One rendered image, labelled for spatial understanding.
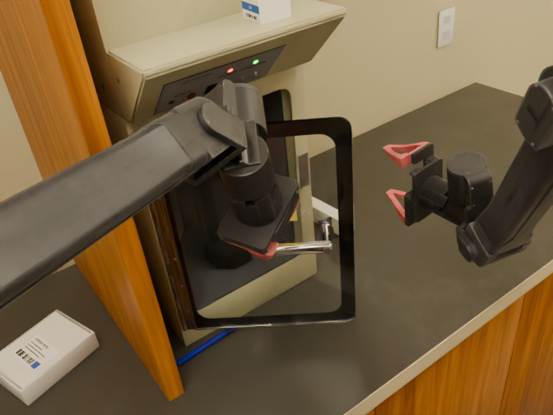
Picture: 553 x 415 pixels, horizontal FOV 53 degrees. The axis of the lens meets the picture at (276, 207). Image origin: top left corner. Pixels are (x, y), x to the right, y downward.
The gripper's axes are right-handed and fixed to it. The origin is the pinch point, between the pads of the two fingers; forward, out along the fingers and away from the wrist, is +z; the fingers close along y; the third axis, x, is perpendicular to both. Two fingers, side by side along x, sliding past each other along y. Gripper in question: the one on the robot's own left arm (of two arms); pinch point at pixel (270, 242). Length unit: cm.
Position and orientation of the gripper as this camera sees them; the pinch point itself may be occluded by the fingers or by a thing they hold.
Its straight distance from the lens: 74.2
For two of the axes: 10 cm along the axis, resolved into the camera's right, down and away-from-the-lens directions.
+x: 9.0, 2.9, -3.3
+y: -4.1, 8.0, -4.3
